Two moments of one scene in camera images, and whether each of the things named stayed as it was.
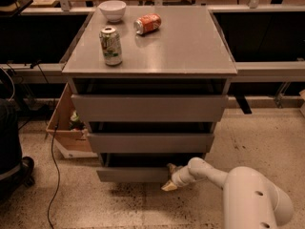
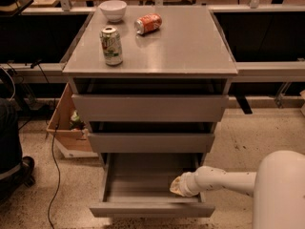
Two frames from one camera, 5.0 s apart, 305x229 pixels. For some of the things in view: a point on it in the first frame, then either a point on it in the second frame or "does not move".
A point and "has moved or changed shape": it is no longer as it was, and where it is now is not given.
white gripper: [178, 176] to [186, 185]
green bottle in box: [75, 121] does not move
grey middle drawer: [149, 142] does not move
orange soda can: [147, 23] does not move
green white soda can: [111, 46] does not move
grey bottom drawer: [139, 167] has moved or changed shape
